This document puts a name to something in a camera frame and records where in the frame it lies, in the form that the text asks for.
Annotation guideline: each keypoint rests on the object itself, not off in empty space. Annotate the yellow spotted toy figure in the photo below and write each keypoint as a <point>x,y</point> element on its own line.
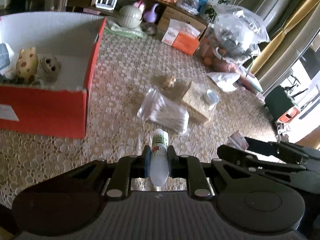
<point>26,66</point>

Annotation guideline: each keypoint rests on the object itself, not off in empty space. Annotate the green folded cloth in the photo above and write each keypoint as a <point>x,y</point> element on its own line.
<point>112,27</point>

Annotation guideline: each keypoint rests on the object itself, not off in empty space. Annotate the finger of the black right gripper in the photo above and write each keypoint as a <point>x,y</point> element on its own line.
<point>273,148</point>
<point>244,159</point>

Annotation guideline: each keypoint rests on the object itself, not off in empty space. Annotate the purple gourd vase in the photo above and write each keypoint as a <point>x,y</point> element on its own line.
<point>151,16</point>

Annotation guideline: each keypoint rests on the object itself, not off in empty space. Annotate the orange white tissue box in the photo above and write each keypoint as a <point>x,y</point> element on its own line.
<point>182,36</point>

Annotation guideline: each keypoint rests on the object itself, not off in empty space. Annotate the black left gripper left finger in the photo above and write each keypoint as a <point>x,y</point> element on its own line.
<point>127,168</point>

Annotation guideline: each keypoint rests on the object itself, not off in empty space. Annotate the pink toy appliance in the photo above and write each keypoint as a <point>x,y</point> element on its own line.
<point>140,5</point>

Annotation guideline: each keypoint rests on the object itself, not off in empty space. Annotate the green ceramic lidded bowl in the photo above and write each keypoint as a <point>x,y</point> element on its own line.
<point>129,16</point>

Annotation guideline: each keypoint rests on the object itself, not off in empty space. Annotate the white paper bag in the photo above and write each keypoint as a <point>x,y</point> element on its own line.
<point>225,81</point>

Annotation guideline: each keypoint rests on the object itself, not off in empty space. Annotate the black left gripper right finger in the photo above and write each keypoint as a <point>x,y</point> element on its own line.
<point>189,168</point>

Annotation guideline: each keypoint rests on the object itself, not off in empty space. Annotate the large clear plastic bag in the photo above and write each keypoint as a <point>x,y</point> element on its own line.
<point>236,33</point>

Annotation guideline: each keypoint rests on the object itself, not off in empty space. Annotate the dark green chair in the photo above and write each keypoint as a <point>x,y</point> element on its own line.
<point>278,102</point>

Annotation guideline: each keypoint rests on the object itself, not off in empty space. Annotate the brown paper packet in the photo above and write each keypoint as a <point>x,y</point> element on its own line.
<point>198,108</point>

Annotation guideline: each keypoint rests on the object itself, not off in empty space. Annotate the white glue bottle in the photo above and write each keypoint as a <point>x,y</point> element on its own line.
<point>159,167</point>

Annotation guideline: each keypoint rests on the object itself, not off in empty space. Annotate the cotton swab bag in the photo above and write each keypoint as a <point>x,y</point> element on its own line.
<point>159,109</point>

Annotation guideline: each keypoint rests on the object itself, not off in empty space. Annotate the red white cardboard box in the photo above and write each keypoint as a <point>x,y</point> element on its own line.
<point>60,108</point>

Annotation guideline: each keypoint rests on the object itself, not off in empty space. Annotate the white router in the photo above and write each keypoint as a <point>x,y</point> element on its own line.
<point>105,4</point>

